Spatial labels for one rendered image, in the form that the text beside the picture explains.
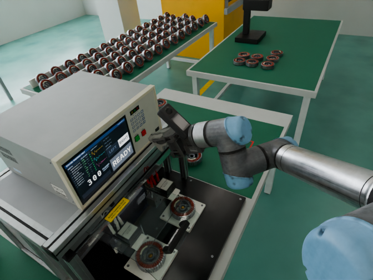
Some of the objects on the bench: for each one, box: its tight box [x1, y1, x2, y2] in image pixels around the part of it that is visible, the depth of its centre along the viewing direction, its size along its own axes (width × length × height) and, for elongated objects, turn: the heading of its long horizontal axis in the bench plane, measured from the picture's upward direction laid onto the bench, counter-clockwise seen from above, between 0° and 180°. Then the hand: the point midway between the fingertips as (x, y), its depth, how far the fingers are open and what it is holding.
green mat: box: [159, 98, 284, 199], centre depth 160 cm, size 94×61×1 cm, turn 66°
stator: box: [187, 153, 202, 166], centre depth 143 cm, size 11×11×4 cm
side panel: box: [0, 221, 68, 280], centre depth 95 cm, size 28×3×32 cm, turn 66°
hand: (150, 136), depth 88 cm, fingers closed
